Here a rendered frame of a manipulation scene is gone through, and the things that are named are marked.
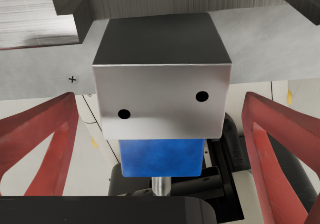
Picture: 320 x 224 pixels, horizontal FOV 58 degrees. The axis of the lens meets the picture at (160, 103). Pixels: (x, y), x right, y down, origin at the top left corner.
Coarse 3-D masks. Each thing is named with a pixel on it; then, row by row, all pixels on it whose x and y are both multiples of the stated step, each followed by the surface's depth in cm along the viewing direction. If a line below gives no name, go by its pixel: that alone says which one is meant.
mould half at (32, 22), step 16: (0, 0) 5; (16, 0) 5; (32, 0) 5; (48, 0) 5; (0, 16) 5; (16, 16) 5; (32, 16) 5; (48, 16) 5; (64, 16) 5; (0, 32) 6; (16, 32) 6; (32, 32) 6; (48, 32) 6; (64, 32) 6; (0, 48) 6; (16, 48) 6
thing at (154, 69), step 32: (128, 32) 12; (160, 32) 12; (192, 32) 12; (96, 64) 10; (128, 64) 10; (160, 64) 10; (192, 64) 10; (224, 64) 10; (128, 96) 11; (160, 96) 11; (192, 96) 11; (224, 96) 11; (128, 128) 12; (160, 128) 12; (192, 128) 12; (128, 160) 15; (160, 160) 15; (192, 160) 15; (160, 192) 18
